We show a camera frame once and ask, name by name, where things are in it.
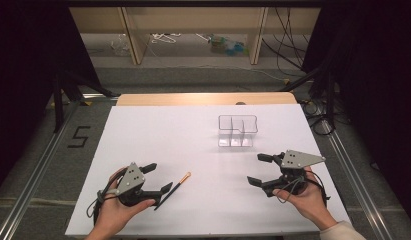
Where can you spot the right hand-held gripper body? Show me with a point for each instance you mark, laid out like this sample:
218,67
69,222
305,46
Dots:
294,161

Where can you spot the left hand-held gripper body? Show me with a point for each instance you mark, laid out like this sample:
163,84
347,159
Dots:
129,178

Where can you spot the dark blue pen orange tip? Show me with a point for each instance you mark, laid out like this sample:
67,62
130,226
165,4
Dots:
173,190

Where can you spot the clear plastic divided organizer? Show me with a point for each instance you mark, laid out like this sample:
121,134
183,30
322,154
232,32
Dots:
238,131

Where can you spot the person's left hand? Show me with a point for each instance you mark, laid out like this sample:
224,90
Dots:
113,213

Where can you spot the person's right hand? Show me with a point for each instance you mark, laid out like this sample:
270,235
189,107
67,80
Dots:
306,203

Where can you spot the white table board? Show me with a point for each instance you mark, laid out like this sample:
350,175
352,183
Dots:
193,150

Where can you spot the black tripod stand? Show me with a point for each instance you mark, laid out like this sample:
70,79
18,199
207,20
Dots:
64,90
323,86

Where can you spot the light wooden table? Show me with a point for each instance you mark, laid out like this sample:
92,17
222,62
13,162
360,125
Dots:
193,99

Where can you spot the black curtain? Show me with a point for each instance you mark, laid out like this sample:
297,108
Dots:
26,66
376,83

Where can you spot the colourful plastic bag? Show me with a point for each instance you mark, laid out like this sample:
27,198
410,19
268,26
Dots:
228,46

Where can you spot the clear plastic bag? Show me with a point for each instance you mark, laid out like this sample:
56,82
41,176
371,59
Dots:
119,45

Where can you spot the beige wooden shelf unit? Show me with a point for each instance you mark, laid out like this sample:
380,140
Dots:
193,20

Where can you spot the metal floor rail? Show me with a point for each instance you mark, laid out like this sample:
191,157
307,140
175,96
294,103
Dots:
356,186
36,173

